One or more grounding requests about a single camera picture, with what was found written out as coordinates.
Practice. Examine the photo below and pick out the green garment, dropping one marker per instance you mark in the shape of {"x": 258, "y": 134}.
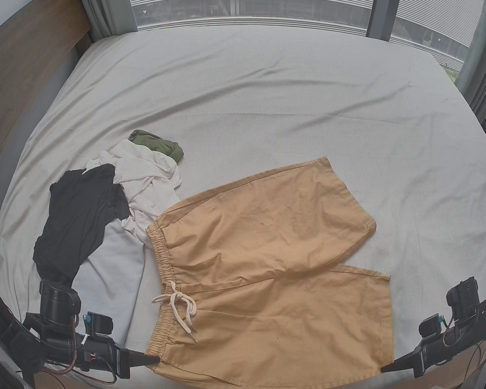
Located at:
{"x": 158, "y": 142}

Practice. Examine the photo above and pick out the white garment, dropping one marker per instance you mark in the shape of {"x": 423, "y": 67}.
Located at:
{"x": 145, "y": 184}

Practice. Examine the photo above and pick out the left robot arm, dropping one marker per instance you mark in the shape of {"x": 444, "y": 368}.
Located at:
{"x": 52, "y": 310}

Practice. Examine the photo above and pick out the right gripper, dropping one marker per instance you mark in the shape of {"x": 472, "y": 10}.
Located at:
{"x": 433, "y": 351}

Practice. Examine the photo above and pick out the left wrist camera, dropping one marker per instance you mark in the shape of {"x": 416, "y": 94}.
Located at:
{"x": 99, "y": 323}

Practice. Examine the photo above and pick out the grey-green curtain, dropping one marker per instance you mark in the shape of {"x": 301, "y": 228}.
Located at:
{"x": 105, "y": 2}
{"x": 484, "y": 55}

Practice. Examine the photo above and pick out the pale grey garment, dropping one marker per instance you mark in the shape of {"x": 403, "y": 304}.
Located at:
{"x": 113, "y": 274}

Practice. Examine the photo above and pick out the tan shorts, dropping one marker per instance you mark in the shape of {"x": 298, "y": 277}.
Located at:
{"x": 275, "y": 257}

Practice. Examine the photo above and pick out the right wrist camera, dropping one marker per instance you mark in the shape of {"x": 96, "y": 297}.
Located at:
{"x": 429, "y": 326}

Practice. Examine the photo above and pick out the black garment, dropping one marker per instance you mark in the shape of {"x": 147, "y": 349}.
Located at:
{"x": 81, "y": 217}

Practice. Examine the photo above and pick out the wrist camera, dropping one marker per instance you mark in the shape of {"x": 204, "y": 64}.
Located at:
{"x": 429, "y": 326}
{"x": 99, "y": 323}

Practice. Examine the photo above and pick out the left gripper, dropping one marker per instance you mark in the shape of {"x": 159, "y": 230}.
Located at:
{"x": 105, "y": 355}

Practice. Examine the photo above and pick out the bed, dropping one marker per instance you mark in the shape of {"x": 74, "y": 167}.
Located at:
{"x": 267, "y": 95}

